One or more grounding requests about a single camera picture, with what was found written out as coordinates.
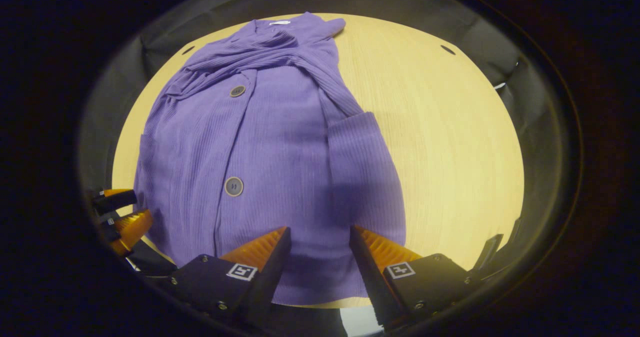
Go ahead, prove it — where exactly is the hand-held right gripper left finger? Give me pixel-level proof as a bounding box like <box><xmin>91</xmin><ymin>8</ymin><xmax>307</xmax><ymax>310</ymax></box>
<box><xmin>167</xmin><ymin>226</ymin><xmax>292</xmax><ymax>328</ymax></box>

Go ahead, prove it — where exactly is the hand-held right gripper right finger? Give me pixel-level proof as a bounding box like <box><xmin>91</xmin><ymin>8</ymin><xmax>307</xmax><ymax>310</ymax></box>
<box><xmin>349</xmin><ymin>225</ymin><xmax>496</xmax><ymax>330</ymax></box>

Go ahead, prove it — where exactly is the dark frame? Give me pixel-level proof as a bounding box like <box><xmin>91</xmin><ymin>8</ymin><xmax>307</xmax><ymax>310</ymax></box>
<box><xmin>472</xmin><ymin>217</ymin><xmax>523</xmax><ymax>273</ymax></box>

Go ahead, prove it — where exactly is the purple ribbed button cardigan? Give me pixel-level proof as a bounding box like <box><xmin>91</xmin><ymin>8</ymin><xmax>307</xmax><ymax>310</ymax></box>
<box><xmin>134</xmin><ymin>11</ymin><xmax>407</xmax><ymax>307</ymax></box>

